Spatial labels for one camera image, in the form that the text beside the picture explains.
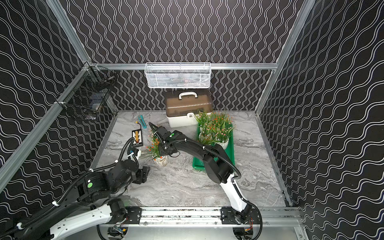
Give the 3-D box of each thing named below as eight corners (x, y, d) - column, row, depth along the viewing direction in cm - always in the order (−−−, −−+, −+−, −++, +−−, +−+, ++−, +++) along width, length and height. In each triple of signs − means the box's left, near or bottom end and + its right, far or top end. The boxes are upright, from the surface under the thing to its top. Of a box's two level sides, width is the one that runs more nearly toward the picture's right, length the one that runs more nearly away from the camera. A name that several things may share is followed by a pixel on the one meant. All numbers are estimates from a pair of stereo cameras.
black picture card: (133, 147, 102) (132, 146, 100) (133, 132, 110) (132, 130, 108) (143, 145, 103) (142, 143, 101) (142, 130, 111) (141, 128, 109)
